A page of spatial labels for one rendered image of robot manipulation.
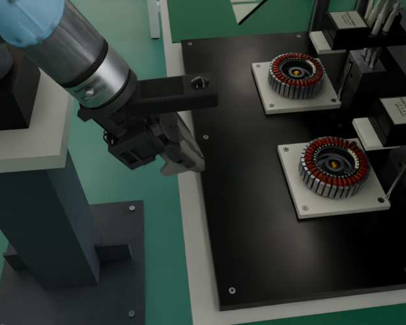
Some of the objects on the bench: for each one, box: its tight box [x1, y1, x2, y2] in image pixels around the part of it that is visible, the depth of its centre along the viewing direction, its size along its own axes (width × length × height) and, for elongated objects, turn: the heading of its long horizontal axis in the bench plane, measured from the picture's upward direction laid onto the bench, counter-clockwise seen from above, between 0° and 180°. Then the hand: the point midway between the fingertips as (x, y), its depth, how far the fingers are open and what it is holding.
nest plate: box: [251, 58, 341, 114], centre depth 87 cm, size 15×15×1 cm
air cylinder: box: [343, 50, 387, 94], centre depth 87 cm, size 5×8×6 cm
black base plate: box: [180, 31, 406, 311], centre depth 81 cm, size 47×64×2 cm
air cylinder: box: [388, 144, 406, 188], centre depth 71 cm, size 5×8×6 cm
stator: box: [267, 53, 325, 99], centre depth 85 cm, size 11×11×4 cm
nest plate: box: [277, 138, 391, 219], centre depth 72 cm, size 15×15×1 cm
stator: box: [298, 137, 371, 199], centre depth 70 cm, size 11×11×4 cm
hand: (203, 162), depth 65 cm, fingers closed
